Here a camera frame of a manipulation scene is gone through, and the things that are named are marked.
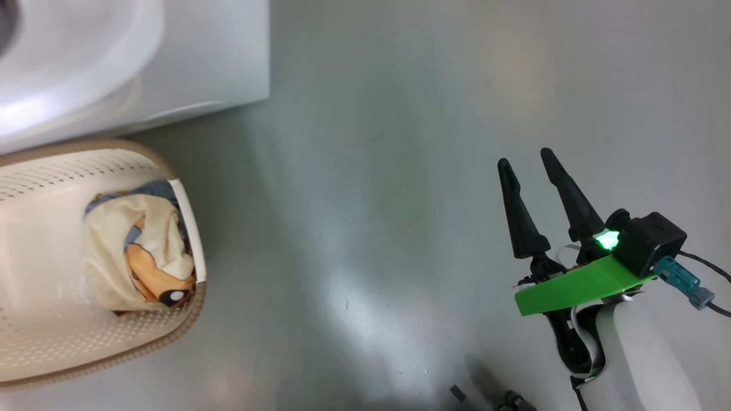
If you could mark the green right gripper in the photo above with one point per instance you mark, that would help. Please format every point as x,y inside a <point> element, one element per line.
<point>577,285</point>

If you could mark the blue patterned garment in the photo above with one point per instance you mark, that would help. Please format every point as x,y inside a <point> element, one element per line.
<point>157,189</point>

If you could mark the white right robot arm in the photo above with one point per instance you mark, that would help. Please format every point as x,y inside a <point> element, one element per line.
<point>645,359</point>

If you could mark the cream and orange garment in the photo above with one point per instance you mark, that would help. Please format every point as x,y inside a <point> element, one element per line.
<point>108,257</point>

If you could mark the cream perforated laundry basket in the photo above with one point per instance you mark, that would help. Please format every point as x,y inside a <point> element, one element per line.
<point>57,348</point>

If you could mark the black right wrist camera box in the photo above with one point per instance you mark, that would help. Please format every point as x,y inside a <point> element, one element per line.
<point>654,242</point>

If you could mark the white front-load washing machine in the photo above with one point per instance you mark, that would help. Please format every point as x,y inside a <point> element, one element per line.
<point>188,57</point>

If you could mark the dark robot base fitting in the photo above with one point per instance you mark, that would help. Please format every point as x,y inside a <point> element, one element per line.
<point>514,402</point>

